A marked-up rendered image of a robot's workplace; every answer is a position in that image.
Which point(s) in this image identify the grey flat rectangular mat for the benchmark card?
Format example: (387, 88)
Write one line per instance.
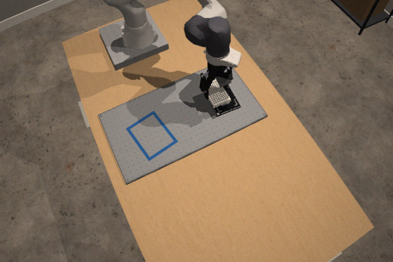
(188, 115)

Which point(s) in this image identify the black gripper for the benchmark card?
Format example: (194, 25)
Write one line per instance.
(211, 73)

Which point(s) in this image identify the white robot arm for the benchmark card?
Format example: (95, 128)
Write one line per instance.
(204, 29)

